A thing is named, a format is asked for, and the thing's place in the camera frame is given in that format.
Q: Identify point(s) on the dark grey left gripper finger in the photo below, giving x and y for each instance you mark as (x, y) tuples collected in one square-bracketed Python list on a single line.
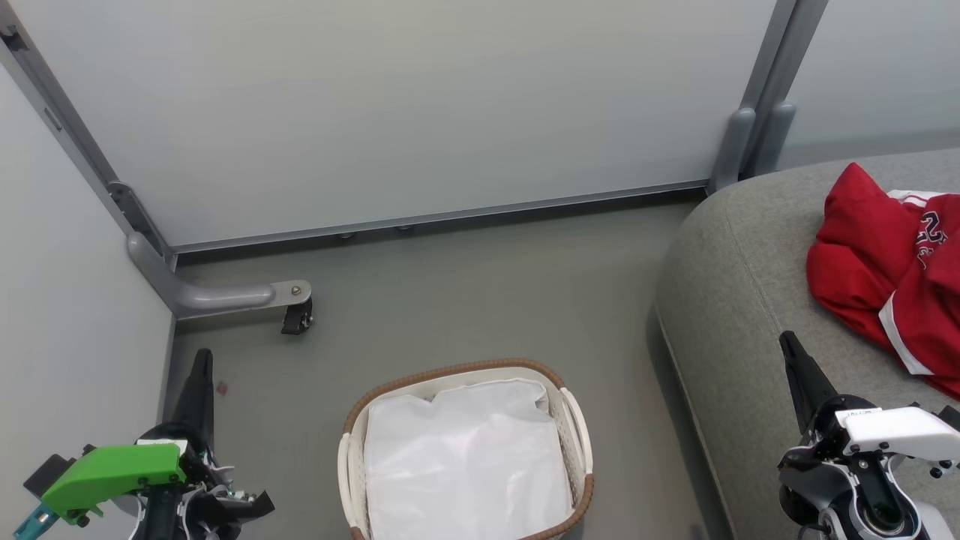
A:
[(199, 390)]

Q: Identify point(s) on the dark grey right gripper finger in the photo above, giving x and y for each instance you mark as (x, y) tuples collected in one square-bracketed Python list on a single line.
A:
[(806, 375)]

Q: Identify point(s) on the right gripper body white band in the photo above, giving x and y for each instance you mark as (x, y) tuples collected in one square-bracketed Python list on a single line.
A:
[(892, 431)]

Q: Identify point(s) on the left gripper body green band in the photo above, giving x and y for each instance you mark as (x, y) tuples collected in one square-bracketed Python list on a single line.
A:
[(112, 472)]

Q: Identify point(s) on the red garment with white trim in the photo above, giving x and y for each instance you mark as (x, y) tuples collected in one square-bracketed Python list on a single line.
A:
[(862, 262)]

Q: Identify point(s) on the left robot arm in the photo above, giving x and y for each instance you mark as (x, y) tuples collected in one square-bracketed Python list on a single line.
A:
[(161, 517)]

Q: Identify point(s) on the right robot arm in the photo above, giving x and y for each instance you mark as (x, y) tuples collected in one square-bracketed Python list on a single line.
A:
[(885, 517)]

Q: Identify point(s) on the white laundry basket brown rim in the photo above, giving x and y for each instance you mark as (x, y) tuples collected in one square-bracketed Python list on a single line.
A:
[(579, 427)]

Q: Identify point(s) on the white basket liner bag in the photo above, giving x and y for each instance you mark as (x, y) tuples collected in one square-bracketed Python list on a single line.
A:
[(465, 465)]

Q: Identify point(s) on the grey partition foot leg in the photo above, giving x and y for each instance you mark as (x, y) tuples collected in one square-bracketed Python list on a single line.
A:
[(217, 296)]

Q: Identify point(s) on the grey fabric sofa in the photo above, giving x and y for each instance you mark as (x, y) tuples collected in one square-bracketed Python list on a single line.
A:
[(735, 300)]

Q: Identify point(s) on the black caster wheel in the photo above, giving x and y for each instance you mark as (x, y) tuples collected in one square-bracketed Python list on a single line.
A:
[(297, 319)]

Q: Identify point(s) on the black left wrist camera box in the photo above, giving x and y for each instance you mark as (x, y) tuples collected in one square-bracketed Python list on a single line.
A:
[(49, 472)]

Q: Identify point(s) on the grey partition corner post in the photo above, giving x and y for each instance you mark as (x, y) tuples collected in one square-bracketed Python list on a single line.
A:
[(67, 135)]

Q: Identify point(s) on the grey partition bottom rail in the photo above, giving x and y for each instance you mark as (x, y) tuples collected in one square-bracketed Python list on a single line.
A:
[(450, 217)]

